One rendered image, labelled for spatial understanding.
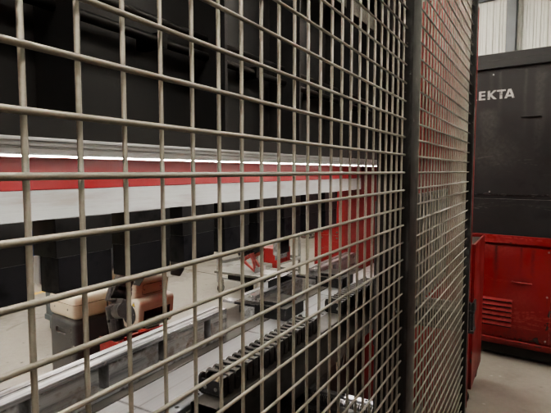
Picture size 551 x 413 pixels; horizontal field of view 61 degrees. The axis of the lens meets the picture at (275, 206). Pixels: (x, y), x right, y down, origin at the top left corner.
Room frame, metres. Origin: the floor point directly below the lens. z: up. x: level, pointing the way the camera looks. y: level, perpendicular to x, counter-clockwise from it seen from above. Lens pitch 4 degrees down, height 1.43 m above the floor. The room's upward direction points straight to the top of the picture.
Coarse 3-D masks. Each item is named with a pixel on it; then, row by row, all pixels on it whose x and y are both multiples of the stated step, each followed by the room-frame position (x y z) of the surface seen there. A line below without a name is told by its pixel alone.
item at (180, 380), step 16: (368, 272) 2.01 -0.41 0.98; (336, 288) 1.72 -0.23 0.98; (304, 304) 1.52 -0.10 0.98; (272, 320) 1.35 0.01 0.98; (288, 320) 1.35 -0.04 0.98; (240, 336) 1.22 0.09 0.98; (256, 336) 1.22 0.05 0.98; (208, 352) 1.10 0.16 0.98; (224, 352) 1.10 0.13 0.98; (192, 368) 1.01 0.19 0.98; (160, 384) 0.93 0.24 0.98; (176, 384) 0.93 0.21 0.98; (192, 384) 0.93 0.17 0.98; (128, 400) 0.87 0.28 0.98; (144, 400) 0.87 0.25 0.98; (160, 400) 0.87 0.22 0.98; (192, 400) 0.87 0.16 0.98
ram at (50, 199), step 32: (0, 160) 0.88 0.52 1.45; (32, 160) 0.94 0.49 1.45; (64, 160) 1.00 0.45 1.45; (96, 160) 1.07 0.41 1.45; (128, 160) 1.16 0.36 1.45; (0, 192) 0.88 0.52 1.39; (32, 192) 0.94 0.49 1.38; (64, 192) 1.00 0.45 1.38; (96, 192) 1.07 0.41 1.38; (160, 192) 1.25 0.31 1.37; (224, 192) 1.50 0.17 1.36; (256, 192) 1.67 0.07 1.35; (288, 192) 1.88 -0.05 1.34; (0, 224) 0.88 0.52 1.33
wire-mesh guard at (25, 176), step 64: (192, 0) 0.27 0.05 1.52; (320, 0) 0.42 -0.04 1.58; (448, 0) 0.91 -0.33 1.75; (192, 64) 0.27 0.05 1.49; (256, 64) 0.32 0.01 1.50; (320, 64) 0.42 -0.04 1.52; (192, 128) 0.26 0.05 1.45; (320, 128) 0.42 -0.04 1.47; (448, 128) 0.96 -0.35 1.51; (128, 192) 0.22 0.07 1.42; (192, 192) 0.27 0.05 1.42; (320, 192) 0.42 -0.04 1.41; (384, 192) 0.58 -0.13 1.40; (448, 192) 0.98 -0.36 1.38; (128, 256) 0.22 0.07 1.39; (192, 256) 0.27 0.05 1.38; (320, 256) 0.41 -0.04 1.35; (384, 256) 0.59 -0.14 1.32; (448, 256) 1.00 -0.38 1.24; (128, 320) 0.22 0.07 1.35; (320, 320) 0.42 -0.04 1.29; (448, 320) 1.00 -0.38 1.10; (128, 384) 0.22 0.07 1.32; (256, 384) 0.32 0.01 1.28; (448, 384) 1.05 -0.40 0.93
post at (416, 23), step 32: (384, 0) 0.68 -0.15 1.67; (416, 0) 0.67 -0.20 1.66; (384, 32) 0.68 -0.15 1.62; (416, 32) 0.67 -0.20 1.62; (384, 64) 0.68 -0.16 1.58; (416, 64) 0.67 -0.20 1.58; (384, 96) 0.68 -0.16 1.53; (416, 96) 0.68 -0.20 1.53; (384, 128) 0.68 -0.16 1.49; (416, 128) 0.68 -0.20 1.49; (384, 160) 0.68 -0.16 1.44; (416, 160) 0.69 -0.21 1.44; (416, 192) 0.69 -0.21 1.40; (416, 224) 0.69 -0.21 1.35; (384, 320) 0.67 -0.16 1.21; (384, 352) 0.67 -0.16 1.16; (384, 384) 0.67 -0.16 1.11
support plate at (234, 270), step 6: (216, 270) 1.97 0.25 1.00; (222, 270) 1.97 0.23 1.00; (228, 270) 1.97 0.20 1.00; (234, 270) 1.97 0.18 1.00; (246, 270) 1.97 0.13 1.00; (252, 270) 1.97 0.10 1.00; (276, 270) 1.97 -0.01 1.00; (246, 276) 1.89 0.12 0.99; (252, 276) 1.87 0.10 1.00; (258, 276) 1.86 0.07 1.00
